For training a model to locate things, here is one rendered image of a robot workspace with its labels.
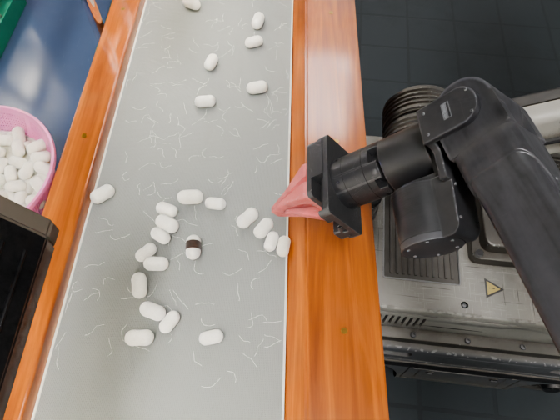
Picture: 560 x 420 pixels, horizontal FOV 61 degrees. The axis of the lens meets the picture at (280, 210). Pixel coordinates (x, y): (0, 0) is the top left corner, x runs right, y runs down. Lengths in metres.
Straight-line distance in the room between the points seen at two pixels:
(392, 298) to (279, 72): 0.48
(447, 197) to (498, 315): 0.60
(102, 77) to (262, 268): 0.45
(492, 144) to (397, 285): 0.60
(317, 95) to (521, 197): 0.49
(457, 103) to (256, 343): 0.38
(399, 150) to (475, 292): 0.58
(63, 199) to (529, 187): 0.61
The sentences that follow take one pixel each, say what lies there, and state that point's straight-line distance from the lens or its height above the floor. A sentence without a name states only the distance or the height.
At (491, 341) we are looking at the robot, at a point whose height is 0.36.
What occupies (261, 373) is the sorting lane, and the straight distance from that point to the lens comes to 0.63.
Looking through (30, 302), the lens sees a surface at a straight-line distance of 0.36.
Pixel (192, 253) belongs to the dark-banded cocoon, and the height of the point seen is 0.76.
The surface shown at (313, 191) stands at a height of 0.93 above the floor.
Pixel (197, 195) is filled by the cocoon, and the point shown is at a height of 0.76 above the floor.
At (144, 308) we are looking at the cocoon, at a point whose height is 0.76.
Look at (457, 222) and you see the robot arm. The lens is 0.43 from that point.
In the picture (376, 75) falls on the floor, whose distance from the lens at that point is 2.01.
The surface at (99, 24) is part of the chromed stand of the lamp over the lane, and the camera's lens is 1.02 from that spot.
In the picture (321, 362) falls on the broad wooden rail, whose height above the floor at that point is 0.77.
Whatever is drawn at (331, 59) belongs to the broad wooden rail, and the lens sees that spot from 0.89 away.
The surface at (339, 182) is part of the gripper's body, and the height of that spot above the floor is 0.95.
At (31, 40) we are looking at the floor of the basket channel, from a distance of 1.19.
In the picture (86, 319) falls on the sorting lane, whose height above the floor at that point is 0.74.
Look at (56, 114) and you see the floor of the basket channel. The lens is 1.01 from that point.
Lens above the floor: 1.35
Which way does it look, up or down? 59 degrees down
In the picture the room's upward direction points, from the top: straight up
